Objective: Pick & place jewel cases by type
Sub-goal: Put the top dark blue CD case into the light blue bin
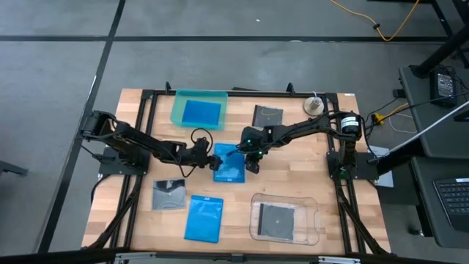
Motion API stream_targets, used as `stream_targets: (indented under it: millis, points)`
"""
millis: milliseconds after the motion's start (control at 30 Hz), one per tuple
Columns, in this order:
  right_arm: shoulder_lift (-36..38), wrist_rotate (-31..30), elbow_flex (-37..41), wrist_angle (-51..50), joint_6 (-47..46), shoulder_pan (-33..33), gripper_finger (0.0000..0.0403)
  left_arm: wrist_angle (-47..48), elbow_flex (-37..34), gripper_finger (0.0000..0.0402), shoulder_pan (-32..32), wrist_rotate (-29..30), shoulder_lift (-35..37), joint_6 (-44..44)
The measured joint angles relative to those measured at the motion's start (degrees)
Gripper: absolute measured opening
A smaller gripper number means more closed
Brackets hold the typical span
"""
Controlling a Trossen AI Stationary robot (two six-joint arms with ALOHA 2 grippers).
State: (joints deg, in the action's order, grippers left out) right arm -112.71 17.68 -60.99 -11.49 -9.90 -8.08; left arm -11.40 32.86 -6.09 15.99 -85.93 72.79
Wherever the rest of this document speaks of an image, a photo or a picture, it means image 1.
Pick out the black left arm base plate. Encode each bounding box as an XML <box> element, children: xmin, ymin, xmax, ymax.
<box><xmin>98</xmin><ymin>146</ymin><xmax>151</xmax><ymax>176</ymax></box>

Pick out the black diagonal post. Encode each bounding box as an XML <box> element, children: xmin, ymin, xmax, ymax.
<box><xmin>409</xmin><ymin>27</ymin><xmax>469</xmax><ymax>78</ymax></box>

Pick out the black floor stand foot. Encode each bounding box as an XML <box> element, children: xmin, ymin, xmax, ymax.
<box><xmin>0</xmin><ymin>160</ymin><xmax>29</xmax><ymax>177</ymax></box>

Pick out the black crossbar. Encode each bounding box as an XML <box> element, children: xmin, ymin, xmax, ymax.
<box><xmin>0</xmin><ymin>247</ymin><xmax>469</xmax><ymax>264</ymax></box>

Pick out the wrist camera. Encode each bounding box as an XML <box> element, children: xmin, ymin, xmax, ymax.
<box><xmin>193</xmin><ymin>137</ymin><xmax>213</xmax><ymax>152</ymax></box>
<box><xmin>240</xmin><ymin>127</ymin><xmax>258</xmax><ymax>147</ymax></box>

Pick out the black keyboard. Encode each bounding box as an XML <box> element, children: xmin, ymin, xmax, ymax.
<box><xmin>432</xmin><ymin>177</ymin><xmax>469</xmax><ymax>232</ymax></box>

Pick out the blue disc case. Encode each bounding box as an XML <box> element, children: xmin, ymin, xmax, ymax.
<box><xmin>213</xmin><ymin>142</ymin><xmax>246</xmax><ymax>183</ymax></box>
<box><xmin>183</xmin><ymin>194</ymin><xmax>224</xmax><ymax>244</ymax></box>
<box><xmin>182</xmin><ymin>99</ymin><xmax>222</xmax><ymax>127</ymax></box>

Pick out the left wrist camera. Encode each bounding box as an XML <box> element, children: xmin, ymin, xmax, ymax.
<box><xmin>193</xmin><ymin>137</ymin><xmax>213</xmax><ymax>152</ymax></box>

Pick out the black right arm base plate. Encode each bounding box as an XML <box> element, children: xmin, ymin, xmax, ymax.
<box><xmin>326</xmin><ymin>150</ymin><xmax>378</xmax><ymax>180</ymax></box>

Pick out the clear plastic bin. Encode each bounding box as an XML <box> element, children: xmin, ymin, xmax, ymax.
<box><xmin>248</xmin><ymin>192</ymin><xmax>321</xmax><ymax>246</ymax></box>

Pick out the teal translucent plastic bin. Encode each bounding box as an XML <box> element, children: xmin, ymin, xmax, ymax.
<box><xmin>170</xmin><ymin>88</ymin><xmax>229</xmax><ymax>131</ymax></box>

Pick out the white paper sheet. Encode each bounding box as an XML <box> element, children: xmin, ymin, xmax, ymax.
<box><xmin>366</xmin><ymin>144</ymin><xmax>395</xmax><ymax>188</ymax></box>

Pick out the yellow extension cable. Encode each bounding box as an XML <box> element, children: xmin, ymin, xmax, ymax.
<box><xmin>328</xmin><ymin>0</ymin><xmax>421</xmax><ymax>43</ymax></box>

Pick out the black support beam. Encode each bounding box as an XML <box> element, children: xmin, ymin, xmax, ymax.
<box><xmin>375</xmin><ymin>144</ymin><xmax>426</xmax><ymax>175</ymax></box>

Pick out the black table frame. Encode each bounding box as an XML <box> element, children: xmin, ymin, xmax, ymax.
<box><xmin>82</xmin><ymin>81</ymin><xmax>391</xmax><ymax>257</ymax></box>

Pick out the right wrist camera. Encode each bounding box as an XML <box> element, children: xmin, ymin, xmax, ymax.
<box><xmin>240</xmin><ymin>127</ymin><xmax>258</xmax><ymax>147</ymax></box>

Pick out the dark grey desk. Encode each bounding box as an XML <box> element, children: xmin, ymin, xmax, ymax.
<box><xmin>398</xmin><ymin>65</ymin><xmax>469</xmax><ymax>159</ymax></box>
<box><xmin>410</xmin><ymin>156</ymin><xmax>469</xmax><ymax>250</ymax></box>

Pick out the black power adapter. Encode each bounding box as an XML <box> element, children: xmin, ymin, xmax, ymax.
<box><xmin>429</xmin><ymin>69</ymin><xmax>458</xmax><ymax>108</ymax></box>

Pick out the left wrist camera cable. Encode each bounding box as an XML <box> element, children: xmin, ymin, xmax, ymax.
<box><xmin>189</xmin><ymin>127</ymin><xmax>215</xmax><ymax>148</ymax></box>

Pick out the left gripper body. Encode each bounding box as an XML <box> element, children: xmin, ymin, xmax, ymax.
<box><xmin>182</xmin><ymin>144</ymin><xmax>215</xmax><ymax>170</ymax></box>

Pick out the white cable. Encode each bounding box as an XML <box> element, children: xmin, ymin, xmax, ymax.
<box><xmin>387</xmin><ymin>112</ymin><xmax>418</xmax><ymax>135</ymax></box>

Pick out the silver rod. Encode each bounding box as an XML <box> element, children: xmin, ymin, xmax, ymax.
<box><xmin>388</xmin><ymin>104</ymin><xmax>469</xmax><ymax>155</ymax></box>

